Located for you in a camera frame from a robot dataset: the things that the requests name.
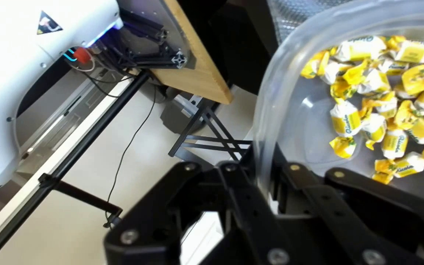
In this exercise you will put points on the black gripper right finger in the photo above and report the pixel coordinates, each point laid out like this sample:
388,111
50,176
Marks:
371,223

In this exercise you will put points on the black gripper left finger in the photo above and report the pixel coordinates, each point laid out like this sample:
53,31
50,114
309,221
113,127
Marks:
197,221

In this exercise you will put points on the yellow sweets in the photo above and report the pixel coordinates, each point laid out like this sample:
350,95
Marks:
375,86

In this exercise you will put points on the clear plastic sweets bowl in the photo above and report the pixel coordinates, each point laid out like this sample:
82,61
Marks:
291,115

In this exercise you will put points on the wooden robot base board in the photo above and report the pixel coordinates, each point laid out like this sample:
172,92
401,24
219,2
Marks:
198,75

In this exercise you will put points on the black floor rail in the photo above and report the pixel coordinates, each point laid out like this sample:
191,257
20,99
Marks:
53,179

